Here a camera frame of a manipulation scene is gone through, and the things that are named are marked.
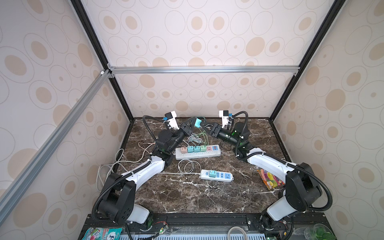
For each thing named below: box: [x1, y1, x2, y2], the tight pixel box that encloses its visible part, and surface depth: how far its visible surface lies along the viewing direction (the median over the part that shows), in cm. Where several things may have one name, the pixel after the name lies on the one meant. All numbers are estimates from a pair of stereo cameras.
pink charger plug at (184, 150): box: [180, 147, 188, 154], surface depth 95 cm
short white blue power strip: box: [200, 169, 234, 182], surface depth 89 cm
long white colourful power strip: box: [175, 144, 221, 160], surface depth 99 cm
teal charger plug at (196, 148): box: [193, 145, 201, 153], surface depth 96 cm
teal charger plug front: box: [187, 145, 194, 153], surface depth 96 cm
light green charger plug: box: [200, 145, 207, 152], surface depth 96 cm
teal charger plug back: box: [194, 118, 202, 128], surface depth 74 cm
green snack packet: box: [81, 227, 123, 240], surface depth 70 cm
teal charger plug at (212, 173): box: [209, 170, 217, 178], surface depth 85 cm
